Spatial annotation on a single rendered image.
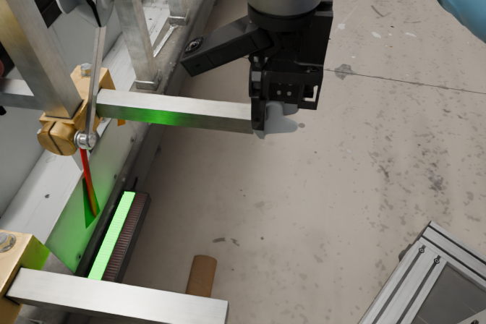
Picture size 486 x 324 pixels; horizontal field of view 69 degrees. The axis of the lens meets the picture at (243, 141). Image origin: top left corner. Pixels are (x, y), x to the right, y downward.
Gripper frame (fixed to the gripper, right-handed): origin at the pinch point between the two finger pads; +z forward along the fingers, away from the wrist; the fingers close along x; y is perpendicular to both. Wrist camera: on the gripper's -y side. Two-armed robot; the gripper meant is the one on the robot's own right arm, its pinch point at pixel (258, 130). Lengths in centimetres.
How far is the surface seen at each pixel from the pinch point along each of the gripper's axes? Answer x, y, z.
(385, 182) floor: 52, 47, 83
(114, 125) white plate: 1.1, -23.5, 3.6
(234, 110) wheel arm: 0.0, -3.4, -3.7
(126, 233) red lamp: -13.1, -18.5, 11.9
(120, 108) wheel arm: -1.5, -19.4, -3.5
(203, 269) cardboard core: 4, -17, 74
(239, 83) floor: 103, -21, 82
